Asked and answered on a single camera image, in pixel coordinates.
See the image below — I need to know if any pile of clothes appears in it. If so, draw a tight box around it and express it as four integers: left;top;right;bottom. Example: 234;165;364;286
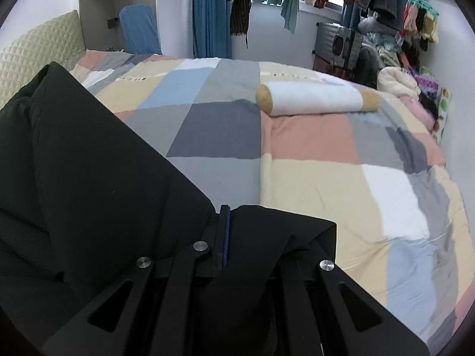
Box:
358;11;420;78

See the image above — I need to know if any cream quilted headboard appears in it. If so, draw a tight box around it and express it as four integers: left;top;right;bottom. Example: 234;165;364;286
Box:
0;9;84;110

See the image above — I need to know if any row of hanging socks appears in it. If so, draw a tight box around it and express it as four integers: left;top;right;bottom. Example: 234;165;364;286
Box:
401;4;440;50

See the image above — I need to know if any white and tan bolster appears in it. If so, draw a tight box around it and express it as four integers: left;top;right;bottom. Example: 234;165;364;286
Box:
255;81;381;116

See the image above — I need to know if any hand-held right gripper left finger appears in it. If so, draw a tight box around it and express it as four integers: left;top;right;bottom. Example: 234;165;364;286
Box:
42;204;232;356

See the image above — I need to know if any purple patterned cloth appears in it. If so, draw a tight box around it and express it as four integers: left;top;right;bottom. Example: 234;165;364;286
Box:
412;69;438;95

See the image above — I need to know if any small black cloth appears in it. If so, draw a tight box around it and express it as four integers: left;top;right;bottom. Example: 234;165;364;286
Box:
419;96;438;115

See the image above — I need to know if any blue curtain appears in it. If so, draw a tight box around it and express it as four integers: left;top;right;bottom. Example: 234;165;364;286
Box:
192;0;233;60

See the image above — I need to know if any grey suitcase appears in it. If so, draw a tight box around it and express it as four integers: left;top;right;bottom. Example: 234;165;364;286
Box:
313;22;366;82

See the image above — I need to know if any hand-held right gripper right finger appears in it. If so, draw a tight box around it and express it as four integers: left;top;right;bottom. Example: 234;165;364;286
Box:
276;243;431;356

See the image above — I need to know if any pink cloth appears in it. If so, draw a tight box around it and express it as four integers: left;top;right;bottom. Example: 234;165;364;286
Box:
399;94;438;130

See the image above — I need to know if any hanging teal cloth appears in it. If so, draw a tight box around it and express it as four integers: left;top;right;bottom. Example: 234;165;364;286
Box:
280;0;299;35

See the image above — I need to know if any white fruit print bag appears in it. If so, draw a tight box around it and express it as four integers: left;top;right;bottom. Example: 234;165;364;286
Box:
432;87;451;145

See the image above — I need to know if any cream fleece blanket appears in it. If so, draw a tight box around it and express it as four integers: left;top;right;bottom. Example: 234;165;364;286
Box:
376;66;422;99

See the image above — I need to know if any patchwork quilt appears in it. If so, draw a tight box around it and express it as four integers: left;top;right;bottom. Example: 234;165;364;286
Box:
69;50;470;349

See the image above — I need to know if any dark fringed scarf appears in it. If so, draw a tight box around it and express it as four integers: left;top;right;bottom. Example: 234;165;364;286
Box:
229;0;253;49

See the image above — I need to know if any black zip jacket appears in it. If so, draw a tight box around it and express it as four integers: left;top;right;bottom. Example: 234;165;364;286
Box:
0;61;338;356

